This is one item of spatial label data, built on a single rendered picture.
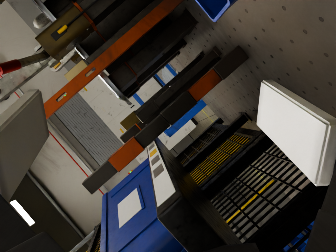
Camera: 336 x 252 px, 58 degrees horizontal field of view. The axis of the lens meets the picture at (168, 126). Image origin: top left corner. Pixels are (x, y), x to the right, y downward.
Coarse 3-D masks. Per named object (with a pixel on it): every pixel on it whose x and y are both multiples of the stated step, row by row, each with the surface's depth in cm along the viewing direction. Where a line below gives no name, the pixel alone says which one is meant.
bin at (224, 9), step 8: (200, 0) 50; (208, 0) 50; (216, 0) 51; (224, 0) 51; (232, 0) 42; (208, 8) 50; (216, 8) 51; (224, 8) 44; (208, 16) 51; (216, 16) 48
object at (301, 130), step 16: (272, 80) 18; (272, 96) 17; (288, 96) 15; (272, 112) 17; (288, 112) 15; (304, 112) 14; (320, 112) 13; (272, 128) 17; (288, 128) 15; (304, 128) 14; (320, 128) 12; (288, 144) 15; (304, 144) 14; (320, 144) 13; (304, 160) 14; (320, 160) 13; (320, 176) 13
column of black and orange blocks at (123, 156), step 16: (240, 48) 73; (224, 64) 72; (240, 64) 73; (208, 80) 73; (192, 96) 73; (160, 112) 75; (176, 112) 72; (144, 128) 72; (160, 128) 72; (128, 144) 71; (144, 144) 72; (112, 160) 71; (128, 160) 72; (96, 176) 72; (112, 176) 72
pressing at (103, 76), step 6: (36, 0) 76; (42, 6) 76; (42, 12) 76; (48, 12) 76; (48, 18) 76; (54, 18) 76; (78, 48) 77; (84, 54) 77; (102, 72) 78; (102, 78) 78; (108, 78) 78; (108, 84) 78; (114, 90) 78; (120, 96) 79
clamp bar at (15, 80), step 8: (32, 64) 71; (40, 64) 72; (16, 72) 70; (24, 72) 71; (32, 72) 71; (0, 80) 70; (8, 80) 70; (16, 80) 70; (24, 80) 71; (0, 88) 70; (8, 88) 70; (16, 88) 71; (0, 96) 70; (8, 96) 74
